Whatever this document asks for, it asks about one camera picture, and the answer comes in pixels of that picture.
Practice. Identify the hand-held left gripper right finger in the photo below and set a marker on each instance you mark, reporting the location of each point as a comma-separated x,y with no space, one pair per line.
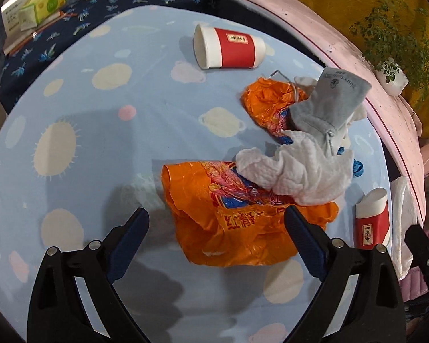
304,239

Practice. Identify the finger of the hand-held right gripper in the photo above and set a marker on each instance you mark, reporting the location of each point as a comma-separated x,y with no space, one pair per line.
423,250

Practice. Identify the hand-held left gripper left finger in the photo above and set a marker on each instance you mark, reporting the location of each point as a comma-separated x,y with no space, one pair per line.
128,243

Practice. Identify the white quilted paper towel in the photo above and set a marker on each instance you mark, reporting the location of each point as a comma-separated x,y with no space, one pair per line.
307,171

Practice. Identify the large orange plastic bag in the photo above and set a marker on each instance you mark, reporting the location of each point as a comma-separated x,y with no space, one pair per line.
218,221

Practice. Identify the small orange plastic bag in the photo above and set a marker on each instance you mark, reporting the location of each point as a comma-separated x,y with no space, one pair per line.
264,103

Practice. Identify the red and white paper cup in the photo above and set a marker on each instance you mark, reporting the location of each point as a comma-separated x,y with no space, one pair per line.
373,225
236,48

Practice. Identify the pink down jacket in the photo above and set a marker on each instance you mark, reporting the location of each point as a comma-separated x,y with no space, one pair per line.
418,286

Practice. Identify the blue plastic scrap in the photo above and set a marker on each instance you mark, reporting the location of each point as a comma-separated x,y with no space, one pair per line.
359,168

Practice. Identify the light blue printed sheet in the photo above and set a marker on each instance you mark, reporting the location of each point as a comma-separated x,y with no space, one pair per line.
93,150

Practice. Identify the grey fabric pouch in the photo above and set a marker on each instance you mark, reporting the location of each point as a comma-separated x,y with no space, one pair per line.
325,107

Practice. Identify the white plant pot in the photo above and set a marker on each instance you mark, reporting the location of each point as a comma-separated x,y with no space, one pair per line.
395,82

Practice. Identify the pink blanket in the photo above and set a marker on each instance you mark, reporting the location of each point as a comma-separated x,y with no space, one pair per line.
307,25

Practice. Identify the green leafy plant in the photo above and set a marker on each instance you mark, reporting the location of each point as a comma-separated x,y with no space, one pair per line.
389,32

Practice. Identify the dark blue patterned cloth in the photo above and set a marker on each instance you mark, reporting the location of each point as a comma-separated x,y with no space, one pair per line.
93,18

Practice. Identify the yellow-green tissue box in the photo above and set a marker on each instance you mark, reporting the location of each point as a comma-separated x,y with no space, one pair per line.
46,3

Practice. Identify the yellow green carton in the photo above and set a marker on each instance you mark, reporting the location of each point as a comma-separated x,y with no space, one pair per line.
10,18

